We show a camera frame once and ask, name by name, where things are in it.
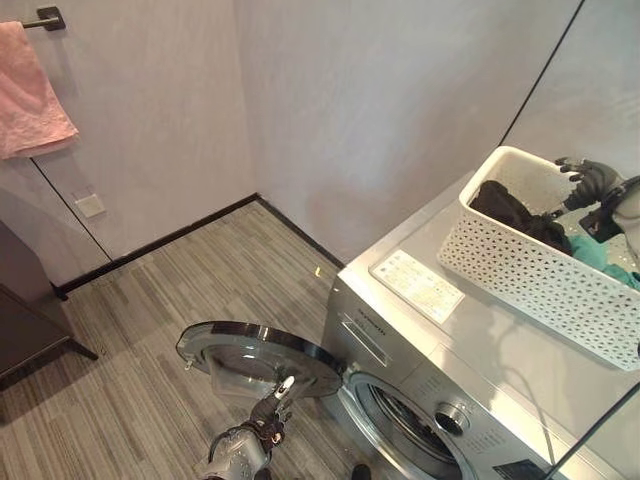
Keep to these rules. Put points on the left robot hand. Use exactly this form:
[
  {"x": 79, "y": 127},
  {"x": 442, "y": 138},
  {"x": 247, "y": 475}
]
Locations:
[{"x": 274, "y": 403}]

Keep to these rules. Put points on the teal garment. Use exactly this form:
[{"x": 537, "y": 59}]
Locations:
[{"x": 597, "y": 257}]

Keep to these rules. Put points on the white wall socket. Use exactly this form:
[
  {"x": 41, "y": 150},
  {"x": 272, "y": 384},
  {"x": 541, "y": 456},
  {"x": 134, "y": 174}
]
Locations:
[{"x": 90, "y": 204}]

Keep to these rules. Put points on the black garment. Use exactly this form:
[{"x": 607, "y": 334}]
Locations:
[{"x": 515, "y": 212}]

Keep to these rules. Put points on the white instruction label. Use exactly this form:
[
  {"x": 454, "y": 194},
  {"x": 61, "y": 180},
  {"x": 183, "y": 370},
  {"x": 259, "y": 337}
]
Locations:
[{"x": 417, "y": 286}]

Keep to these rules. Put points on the white plastic laundry basket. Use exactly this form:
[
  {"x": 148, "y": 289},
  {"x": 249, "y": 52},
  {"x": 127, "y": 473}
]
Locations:
[{"x": 530, "y": 280}]

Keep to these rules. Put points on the round glass washer door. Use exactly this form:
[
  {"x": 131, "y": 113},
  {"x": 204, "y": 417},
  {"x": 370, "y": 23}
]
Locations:
[{"x": 250, "y": 357}]

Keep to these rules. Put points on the dark metal towel bar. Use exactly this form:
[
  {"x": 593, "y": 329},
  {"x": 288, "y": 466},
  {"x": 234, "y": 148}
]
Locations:
[{"x": 44, "y": 19}]

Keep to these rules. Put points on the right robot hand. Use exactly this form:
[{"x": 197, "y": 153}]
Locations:
[{"x": 586, "y": 181}]

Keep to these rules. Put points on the pink towel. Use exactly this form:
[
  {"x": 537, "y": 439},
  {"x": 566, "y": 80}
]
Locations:
[{"x": 30, "y": 95}]

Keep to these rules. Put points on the silver washer control knob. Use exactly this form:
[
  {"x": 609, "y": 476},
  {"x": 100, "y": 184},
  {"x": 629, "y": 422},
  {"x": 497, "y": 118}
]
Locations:
[{"x": 452, "y": 416}]

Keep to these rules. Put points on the dark wooden cabinet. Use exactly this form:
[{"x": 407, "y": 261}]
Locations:
[{"x": 25, "y": 325}]

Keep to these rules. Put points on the silver front-load washing machine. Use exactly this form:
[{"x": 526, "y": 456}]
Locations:
[{"x": 450, "y": 380}]

